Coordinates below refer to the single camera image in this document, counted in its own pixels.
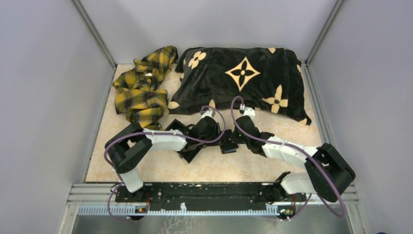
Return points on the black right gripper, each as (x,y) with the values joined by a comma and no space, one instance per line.
(235,138)

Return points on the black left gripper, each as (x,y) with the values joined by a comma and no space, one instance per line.
(216,131)

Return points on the black blue card holder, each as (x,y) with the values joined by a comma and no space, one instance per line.
(227,146)

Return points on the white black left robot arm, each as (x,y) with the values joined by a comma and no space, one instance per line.
(128,147)

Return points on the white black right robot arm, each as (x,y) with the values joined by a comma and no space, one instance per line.
(326,174)

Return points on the black plastic card tray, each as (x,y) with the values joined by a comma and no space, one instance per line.
(186,148)

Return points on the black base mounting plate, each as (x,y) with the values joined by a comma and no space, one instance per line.
(241,196)

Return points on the black floral pillow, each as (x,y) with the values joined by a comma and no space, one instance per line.
(269,79)

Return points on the yellow plaid cloth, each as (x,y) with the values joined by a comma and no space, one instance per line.
(138,96)

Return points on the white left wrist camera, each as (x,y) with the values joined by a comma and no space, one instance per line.
(208,113)

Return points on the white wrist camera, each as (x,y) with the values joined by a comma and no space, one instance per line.
(248,111)
(208,113)

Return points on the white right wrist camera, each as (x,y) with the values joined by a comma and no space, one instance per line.
(248,111)

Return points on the aluminium front frame rail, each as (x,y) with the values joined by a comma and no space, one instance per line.
(99,198)

